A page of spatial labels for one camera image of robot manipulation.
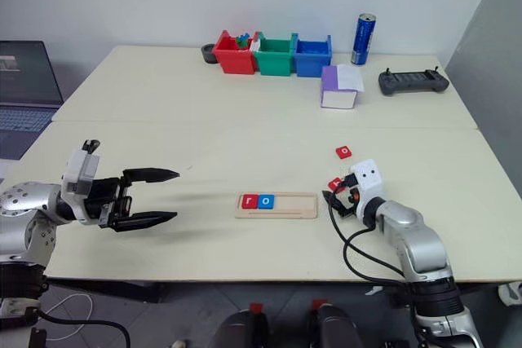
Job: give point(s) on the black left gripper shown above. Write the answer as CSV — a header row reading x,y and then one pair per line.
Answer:
x,y
104,197

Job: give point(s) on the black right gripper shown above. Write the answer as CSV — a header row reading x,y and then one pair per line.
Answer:
x,y
347,201

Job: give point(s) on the red letter b block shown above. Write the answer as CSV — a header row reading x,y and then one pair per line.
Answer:
x,y
336,183

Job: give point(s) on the red letter o block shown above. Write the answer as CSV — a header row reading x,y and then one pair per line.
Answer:
x,y
343,151

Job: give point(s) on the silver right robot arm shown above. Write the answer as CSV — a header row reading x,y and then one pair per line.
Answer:
x,y
416,234

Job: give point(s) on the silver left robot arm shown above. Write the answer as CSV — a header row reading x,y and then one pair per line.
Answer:
x,y
24,201

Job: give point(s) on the wooden letter tray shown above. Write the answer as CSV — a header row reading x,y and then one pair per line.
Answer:
x,y
293,205

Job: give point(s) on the blue letter o block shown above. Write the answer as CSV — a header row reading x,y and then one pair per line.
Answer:
x,y
266,201

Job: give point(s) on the red letter r block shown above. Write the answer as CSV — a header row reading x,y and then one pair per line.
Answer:
x,y
249,201

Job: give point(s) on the purple and white box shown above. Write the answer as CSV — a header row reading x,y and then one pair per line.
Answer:
x,y
336,97

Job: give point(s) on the white paper sheet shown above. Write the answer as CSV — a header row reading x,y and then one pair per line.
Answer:
x,y
350,77

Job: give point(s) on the red tag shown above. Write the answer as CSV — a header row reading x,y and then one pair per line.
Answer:
x,y
256,308
319,304

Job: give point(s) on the blue plastic bin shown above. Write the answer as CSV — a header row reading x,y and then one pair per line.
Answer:
x,y
312,64

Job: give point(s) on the black handheld controller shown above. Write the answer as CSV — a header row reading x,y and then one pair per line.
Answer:
x,y
412,81

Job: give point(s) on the dark rounded shape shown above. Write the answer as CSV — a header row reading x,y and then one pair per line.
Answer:
x,y
336,325
240,329

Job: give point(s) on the green plastic bin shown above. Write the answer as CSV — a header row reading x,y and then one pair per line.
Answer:
x,y
275,62

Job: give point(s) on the blue drink can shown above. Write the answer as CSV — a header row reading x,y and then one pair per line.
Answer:
x,y
362,40

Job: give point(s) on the dark grey bowl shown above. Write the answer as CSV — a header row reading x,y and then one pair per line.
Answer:
x,y
208,54

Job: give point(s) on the red plastic bin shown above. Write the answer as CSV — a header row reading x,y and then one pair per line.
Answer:
x,y
234,60

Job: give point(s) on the white toy brick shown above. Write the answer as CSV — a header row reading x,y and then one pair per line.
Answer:
x,y
255,46

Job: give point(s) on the grey laptop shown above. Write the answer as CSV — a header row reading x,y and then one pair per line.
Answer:
x,y
24,79

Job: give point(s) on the green toy brick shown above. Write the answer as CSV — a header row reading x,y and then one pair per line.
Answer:
x,y
241,43

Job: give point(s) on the blue toy brick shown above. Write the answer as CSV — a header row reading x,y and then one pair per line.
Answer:
x,y
245,36

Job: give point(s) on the white shoe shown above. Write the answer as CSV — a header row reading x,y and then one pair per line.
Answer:
x,y
511,294

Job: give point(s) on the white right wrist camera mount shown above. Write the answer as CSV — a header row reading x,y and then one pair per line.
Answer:
x,y
367,185

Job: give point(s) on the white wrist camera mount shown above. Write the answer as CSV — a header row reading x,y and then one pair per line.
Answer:
x,y
367,185
76,168

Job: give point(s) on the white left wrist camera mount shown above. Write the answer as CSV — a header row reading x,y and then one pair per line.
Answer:
x,y
76,168

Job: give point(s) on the black table frame bar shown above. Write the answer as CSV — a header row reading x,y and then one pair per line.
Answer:
x,y
122,289

